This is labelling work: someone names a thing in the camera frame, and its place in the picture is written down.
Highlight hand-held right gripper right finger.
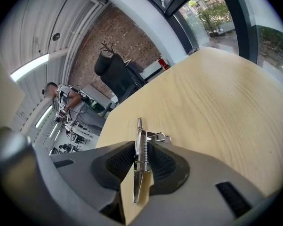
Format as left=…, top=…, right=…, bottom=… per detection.
left=129, top=141, right=267, bottom=226

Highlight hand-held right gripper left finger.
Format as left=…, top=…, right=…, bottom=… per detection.
left=49, top=140, right=136, bottom=221

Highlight metal spring clip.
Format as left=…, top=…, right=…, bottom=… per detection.
left=132, top=116, right=173, bottom=205

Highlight long ceiling light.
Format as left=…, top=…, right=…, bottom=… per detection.
left=10, top=54, right=50, bottom=82
left=34, top=104, right=54, bottom=129
left=49, top=123, right=62, bottom=139

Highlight light grey cabinet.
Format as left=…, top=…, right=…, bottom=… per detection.
left=81, top=83, right=113, bottom=108

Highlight black high-back office chair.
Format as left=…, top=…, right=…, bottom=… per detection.
left=94, top=51, right=147, bottom=103

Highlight bare branch decoration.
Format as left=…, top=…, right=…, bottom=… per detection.
left=99, top=40, right=118, bottom=56

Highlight red fire extinguisher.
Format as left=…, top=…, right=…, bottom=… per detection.
left=157, top=56, right=170, bottom=71

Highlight green bushes outside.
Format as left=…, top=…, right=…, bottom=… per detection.
left=183, top=0, right=238, bottom=36

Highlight dark window frame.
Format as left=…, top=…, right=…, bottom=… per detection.
left=129, top=0, right=259, bottom=65

